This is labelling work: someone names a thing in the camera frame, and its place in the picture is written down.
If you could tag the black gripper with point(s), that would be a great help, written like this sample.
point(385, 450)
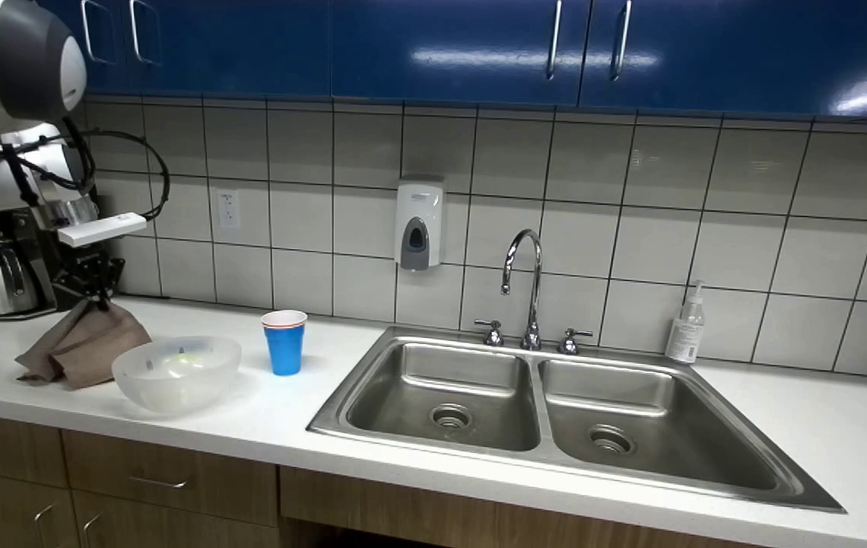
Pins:
point(82, 269)

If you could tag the brown towel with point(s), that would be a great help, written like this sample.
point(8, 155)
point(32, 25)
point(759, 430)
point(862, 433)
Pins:
point(82, 346)

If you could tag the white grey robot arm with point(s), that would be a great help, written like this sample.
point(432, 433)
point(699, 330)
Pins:
point(8, 63)

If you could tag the translucent white bowl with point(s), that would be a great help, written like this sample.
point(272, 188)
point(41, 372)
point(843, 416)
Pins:
point(177, 377)

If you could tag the blue plastic cup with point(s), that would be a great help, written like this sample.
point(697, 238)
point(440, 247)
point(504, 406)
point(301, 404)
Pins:
point(285, 352)

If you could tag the wooden base cabinet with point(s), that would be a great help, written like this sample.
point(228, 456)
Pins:
point(198, 499)

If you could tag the chrome sink faucet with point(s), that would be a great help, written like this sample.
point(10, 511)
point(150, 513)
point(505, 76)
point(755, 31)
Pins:
point(529, 294)

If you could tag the stainless steel double sink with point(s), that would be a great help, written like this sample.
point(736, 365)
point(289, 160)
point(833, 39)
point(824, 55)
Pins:
point(553, 406)

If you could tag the clear soap pump bottle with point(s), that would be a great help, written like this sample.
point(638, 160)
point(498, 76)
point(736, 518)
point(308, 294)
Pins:
point(685, 330)

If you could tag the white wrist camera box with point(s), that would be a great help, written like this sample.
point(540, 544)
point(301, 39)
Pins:
point(102, 229)

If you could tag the white wall outlet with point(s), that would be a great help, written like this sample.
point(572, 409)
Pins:
point(226, 210)

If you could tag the white wall soap dispenser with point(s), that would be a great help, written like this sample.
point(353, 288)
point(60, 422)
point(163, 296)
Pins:
point(421, 225)

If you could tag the blue wall cabinet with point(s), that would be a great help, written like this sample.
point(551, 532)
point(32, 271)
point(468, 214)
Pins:
point(350, 49)

